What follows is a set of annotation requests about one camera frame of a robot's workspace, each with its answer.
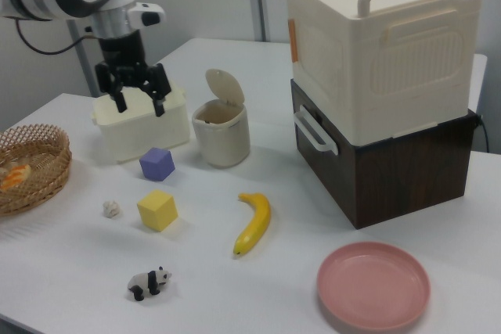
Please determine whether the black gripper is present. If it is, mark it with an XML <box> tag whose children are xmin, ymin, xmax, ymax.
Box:
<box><xmin>95</xmin><ymin>27</ymin><xmax>173</xmax><ymax>118</ymax></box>

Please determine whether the white paper ball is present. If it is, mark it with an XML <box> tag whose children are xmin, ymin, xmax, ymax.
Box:
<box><xmin>103</xmin><ymin>199</ymin><xmax>122</xmax><ymax>218</ymax></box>

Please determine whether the cream flip-lid trash can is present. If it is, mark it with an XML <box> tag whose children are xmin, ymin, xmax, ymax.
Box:
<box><xmin>191</xmin><ymin>68</ymin><xmax>251</xmax><ymax>169</ymax></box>

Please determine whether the cream open plastic bin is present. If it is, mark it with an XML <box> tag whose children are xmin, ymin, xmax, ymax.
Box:
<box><xmin>90</xmin><ymin>82</ymin><xmax>192</xmax><ymax>163</ymax></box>

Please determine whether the purple cube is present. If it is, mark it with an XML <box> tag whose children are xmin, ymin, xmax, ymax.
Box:
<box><xmin>139</xmin><ymin>147</ymin><xmax>175</xmax><ymax>182</ymax></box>

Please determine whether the yellow cube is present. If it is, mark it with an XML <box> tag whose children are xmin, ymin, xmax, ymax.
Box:
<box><xmin>136</xmin><ymin>189</ymin><xmax>179</xmax><ymax>232</ymax></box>

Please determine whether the woven wicker basket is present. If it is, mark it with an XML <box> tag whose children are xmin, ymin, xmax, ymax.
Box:
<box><xmin>0</xmin><ymin>124</ymin><xmax>73</xmax><ymax>216</ymax></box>

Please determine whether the toy bread with orange glaze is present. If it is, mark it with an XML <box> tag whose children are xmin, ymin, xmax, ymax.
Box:
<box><xmin>0</xmin><ymin>164</ymin><xmax>31</xmax><ymax>193</ymax></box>

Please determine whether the yellow toy banana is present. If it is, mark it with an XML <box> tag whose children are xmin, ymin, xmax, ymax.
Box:
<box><xmin>233</xmin><ymin>192</ymin><xmax>272</xmax><ymax>260</ymax></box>

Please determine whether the panda figurine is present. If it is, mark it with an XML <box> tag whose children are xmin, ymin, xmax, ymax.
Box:
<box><xmin>128</xmin><ymin>266</ymin><xmax>173</xmax><ymax>301</ymax></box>

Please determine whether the dark wooden drawer box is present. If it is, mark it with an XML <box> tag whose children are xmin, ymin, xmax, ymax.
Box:
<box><xmin>290</xmin><ymin>77</ymin><xmax>483</xmax><ymax>230</ymax></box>

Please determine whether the pink plate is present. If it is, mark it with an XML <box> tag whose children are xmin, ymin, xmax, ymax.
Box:
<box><xmin>316</xmin><ymin>242</ymin><xmax>431</xmax><ymax>330</ymax></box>

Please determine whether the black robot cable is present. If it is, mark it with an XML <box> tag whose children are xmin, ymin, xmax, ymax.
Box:
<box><xmin>15</xmin><ymin>16</ymin><xmax>99</xmax><ymax>56</ymax></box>

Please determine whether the white drawer handle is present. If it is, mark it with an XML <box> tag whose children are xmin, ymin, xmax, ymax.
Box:
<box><xmin>293</xmin><ymin>105</ymin><xmax>338</xmax><ymax>154</ymax></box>

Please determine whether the black cable behind boxes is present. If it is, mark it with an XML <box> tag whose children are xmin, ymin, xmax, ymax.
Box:
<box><xmin>474</xmin><ymin>113</ymin><xmax>490</xmax><ymax>153</ymax></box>

